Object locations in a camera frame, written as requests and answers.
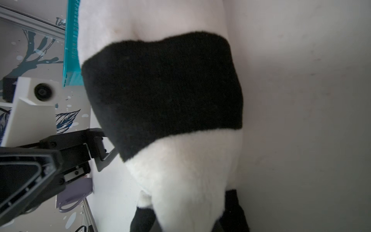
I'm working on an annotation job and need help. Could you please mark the lavender ceramic mug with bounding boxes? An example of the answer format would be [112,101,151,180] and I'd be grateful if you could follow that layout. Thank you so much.
[56,177,93,213]

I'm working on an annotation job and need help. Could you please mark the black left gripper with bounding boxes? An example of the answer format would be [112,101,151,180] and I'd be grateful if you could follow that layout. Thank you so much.
[1,128,118,225]

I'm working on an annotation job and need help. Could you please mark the teal plastic basket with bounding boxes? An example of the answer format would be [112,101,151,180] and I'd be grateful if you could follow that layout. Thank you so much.
[63,0,84,87]

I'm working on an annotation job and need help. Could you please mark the black white striped pillowcase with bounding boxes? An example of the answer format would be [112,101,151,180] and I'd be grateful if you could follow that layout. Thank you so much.
[78,1,249,232]

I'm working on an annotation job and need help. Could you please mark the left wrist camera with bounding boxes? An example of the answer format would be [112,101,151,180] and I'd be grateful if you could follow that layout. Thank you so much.
[1,77,61,148]

